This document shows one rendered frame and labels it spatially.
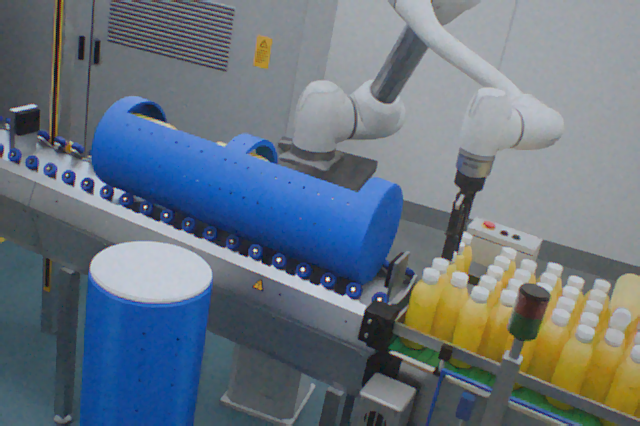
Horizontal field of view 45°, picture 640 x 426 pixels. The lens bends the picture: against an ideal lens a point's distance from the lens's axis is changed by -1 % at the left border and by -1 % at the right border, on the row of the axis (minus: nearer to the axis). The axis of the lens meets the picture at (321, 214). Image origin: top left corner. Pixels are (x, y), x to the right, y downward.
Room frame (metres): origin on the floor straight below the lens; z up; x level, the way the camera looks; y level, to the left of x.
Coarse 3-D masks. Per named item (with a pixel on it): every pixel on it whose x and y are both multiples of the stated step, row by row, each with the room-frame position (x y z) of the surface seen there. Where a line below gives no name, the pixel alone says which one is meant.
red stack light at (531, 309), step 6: (516, 300) 1.39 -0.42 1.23; (522, 300) 1.37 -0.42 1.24; (528, 300) 1.36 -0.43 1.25; (516, 306) 1.38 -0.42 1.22; (522, 306) 1.37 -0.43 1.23; (528, 306) 1.36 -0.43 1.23; (534, 306) 1.36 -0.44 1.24; (540, 306) 1.36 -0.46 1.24; (546, 306) 1.37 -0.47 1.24; (522, 312) 1.36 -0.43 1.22; (528, 312) 1.36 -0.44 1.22; (534, 312) 1.36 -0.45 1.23; (540, 312) 1.36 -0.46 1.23; (534, 318) 1.36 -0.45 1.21; (540, 318) 1.36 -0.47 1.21
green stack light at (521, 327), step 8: (512, 312) 1.39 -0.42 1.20; (512, 320) 1.38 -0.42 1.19; (520, 320) 1.36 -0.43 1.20; (528, 320) 1.36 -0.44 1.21; (536, 320) 1.36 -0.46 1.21; (512, 328) 1.37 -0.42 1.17; (520, 328) 1.36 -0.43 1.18; (528, 328) 1.36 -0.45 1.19; (536, 328) 1.36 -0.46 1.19; (520, 336) 1.36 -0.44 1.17; (528, 336) 1.36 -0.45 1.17; (536, 336) 1.37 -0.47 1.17
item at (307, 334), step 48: (0, 192) 2.22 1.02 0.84; (48, 192) 2.17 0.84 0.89; (96, 192) 2.17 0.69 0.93; (48, 240) 2.20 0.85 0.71; (96, 240) 2.08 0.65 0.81; (144, 240) 2.02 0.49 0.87; (240, 288) 1.89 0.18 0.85; (288, 288) 1.85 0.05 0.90; (336, 288) 1.86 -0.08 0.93; (384, 288) 1.91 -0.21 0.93; (240, 336) 1.94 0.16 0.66; (288, 336) 1.85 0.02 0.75; (336, 336) 1.77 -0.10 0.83; (336, 384) 1.83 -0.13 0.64
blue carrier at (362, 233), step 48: (96, 144) 2.08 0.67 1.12; (144, 144) 2.04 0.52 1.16; (192, 144) 2.01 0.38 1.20; (240, 144) 2.01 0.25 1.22; (144, 192) 2.03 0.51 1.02; (192, 192) 1.95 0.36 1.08; (240, 192) 1.90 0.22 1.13; (288, 192) 1.87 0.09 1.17; (336, 192) 1.85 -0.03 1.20; (384, 192) 1.85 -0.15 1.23; (288, 240) 1.84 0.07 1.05; (336, 240) 1.79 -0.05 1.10; (384, 240) 1.92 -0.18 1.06
